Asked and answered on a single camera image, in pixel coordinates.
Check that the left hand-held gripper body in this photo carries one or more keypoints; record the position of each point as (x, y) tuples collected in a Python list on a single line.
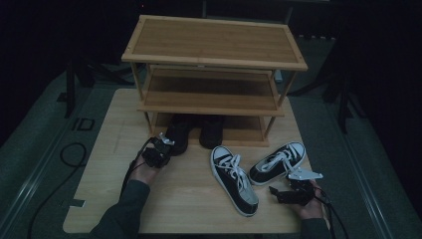
[(158, 154)]

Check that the person's left hand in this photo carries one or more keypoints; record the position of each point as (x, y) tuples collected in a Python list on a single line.
[(141, 172)]

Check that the black and white sneaker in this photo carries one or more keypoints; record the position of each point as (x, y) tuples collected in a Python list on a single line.
[(237, 186), (275, 166)]

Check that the black metal stand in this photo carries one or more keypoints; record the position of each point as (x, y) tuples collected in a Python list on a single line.
[(343, 106), (70, 89)]

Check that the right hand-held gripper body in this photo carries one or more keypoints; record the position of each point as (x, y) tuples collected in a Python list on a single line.
[(302, 191)]

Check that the person's right hand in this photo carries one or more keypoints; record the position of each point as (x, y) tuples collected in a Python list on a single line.
[(315, 209)]

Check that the wooden shoe rack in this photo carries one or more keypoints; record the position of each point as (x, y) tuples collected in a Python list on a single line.
[(212, 41)]

